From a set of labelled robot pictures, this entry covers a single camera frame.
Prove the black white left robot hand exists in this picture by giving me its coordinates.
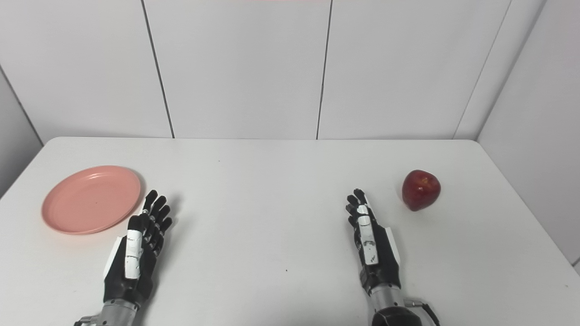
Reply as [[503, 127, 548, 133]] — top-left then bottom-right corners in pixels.
[[102, 190, 174, 307]]

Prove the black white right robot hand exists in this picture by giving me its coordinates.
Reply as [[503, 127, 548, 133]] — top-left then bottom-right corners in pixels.
[[345, 188, 402, 296]]

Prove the pink round plate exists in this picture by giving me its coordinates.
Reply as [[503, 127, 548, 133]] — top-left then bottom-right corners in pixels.
[[41, 165, 142, 235]]

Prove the red apple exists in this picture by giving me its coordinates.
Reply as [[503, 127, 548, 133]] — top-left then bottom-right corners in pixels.
[[402, 170, 441, 212]]

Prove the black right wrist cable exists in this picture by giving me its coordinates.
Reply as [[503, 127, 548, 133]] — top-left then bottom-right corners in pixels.
[[404, 297, 441, 326]]

